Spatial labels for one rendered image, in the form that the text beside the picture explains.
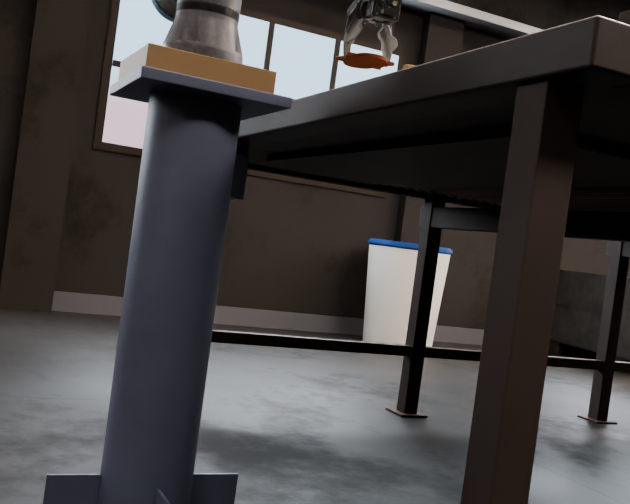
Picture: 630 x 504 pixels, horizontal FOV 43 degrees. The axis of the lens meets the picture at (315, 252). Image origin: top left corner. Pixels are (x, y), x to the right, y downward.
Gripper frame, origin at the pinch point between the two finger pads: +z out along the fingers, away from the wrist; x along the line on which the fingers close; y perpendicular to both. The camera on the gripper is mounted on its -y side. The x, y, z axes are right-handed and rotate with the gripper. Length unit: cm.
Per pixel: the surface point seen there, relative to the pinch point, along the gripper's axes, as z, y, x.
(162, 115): 23, 30, -50
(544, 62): 13, 90, -16
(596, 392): 99, -101, 181
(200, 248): 46, 34, -41
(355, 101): 15.5, 40.8, -18.5
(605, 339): 75, -102, 181
